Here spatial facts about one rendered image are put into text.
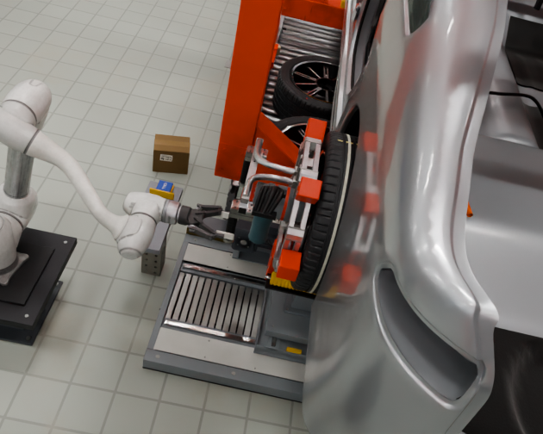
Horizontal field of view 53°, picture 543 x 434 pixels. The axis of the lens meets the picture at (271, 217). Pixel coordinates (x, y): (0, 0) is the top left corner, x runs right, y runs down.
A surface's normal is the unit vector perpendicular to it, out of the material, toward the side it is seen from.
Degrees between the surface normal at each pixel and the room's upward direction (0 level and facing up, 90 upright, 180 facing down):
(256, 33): 90
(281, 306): 0
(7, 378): 0
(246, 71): 90
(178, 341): 0
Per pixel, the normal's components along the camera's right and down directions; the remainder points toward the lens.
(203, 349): 0.18, -0.68
